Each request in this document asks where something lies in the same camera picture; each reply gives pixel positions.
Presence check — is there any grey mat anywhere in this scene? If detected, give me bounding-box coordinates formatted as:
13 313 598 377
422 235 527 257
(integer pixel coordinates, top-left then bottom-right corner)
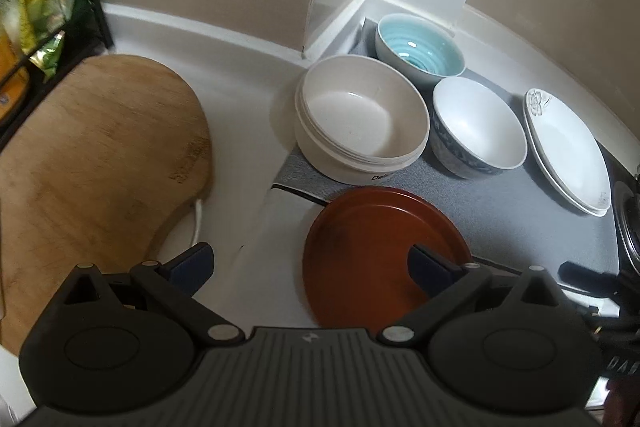
272 18 621 303

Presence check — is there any gas stove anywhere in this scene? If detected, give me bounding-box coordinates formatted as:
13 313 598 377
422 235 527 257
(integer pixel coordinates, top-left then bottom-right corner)
602 147 640 288

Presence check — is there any brown round plate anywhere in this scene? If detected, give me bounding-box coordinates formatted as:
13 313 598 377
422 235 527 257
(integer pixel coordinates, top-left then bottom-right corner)
302 187 474 329

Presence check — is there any cream plastic bowl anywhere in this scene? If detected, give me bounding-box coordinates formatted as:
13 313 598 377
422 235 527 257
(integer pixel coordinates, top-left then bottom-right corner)
299 55 431 168
293 79 428 186

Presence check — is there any white bowl with blue pattern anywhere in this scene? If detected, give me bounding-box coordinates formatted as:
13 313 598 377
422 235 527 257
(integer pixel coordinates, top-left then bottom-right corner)
431 77 528 180

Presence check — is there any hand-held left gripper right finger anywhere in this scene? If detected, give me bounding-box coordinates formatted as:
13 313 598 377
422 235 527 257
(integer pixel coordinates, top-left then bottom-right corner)
377 244 564 349

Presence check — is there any blue glazed bowl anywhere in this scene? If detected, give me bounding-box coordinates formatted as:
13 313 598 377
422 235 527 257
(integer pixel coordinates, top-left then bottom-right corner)
375 13 467 88

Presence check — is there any white cord loop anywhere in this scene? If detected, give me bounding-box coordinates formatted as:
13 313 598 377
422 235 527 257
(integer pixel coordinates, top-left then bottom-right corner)
189 198 205 248

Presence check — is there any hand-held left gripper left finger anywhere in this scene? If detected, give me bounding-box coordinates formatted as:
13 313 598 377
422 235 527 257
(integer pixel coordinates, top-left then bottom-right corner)
64 243 244 349

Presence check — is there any orange packet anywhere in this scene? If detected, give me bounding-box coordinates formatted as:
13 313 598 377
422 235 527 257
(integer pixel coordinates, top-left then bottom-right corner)
0 26 32 120

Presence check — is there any wooden cutting board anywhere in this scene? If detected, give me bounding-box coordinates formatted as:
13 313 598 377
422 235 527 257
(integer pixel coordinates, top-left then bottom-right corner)
0 54 213 358

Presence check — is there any black wire rack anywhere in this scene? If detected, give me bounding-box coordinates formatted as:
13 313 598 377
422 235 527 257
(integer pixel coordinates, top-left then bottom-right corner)
0 0 117 148

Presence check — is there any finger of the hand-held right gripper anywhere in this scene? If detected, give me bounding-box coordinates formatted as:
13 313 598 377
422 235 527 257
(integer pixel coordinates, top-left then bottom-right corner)
559 260 623 297

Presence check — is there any small green snack packet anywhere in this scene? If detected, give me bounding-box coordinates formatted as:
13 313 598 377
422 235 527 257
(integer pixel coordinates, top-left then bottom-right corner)
29 32 67 82

